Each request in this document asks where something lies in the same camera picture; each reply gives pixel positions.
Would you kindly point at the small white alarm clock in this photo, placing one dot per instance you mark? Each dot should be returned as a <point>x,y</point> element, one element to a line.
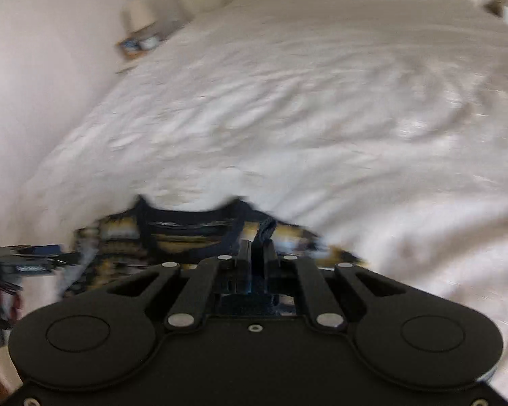
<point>149,42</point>

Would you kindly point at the white embroidered bedspread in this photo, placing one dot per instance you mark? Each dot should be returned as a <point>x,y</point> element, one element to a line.
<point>300,114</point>

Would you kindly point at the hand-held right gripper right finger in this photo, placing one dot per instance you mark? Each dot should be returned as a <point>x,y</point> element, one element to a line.
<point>270,262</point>

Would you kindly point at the navy yellow patterned knit sweater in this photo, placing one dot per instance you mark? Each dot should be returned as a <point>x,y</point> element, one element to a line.
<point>186,237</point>

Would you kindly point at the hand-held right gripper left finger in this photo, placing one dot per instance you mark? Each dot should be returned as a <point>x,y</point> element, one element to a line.
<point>243,262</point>

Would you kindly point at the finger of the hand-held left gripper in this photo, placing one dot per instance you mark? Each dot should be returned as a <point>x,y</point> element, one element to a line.
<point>42,250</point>

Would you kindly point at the cream nightstand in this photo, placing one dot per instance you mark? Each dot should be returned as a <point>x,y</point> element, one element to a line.
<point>127,67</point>

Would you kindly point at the wooden photo frame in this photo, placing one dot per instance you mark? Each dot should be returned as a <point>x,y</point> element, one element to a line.
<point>128,48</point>

